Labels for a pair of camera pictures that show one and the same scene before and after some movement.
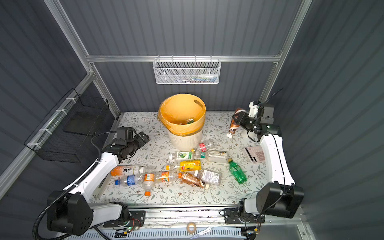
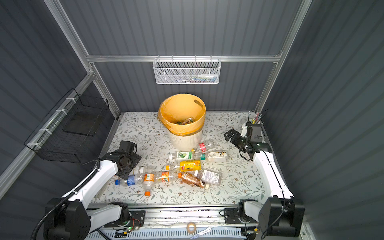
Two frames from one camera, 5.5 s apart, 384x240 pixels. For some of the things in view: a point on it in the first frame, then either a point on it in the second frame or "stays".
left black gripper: x=141 y=142 → x=135 y=158
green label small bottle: x=181 y=155 stays
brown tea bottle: x=188 y=179 stays
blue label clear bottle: x=131 y=180 stays
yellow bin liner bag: x=182 y=114 stays
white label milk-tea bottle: x=217 y=156 stays
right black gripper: x=242 y=117 → x=234 y=140
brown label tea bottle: x=234 y=124 → x=188 y=121
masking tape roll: x=188 y=228 stays
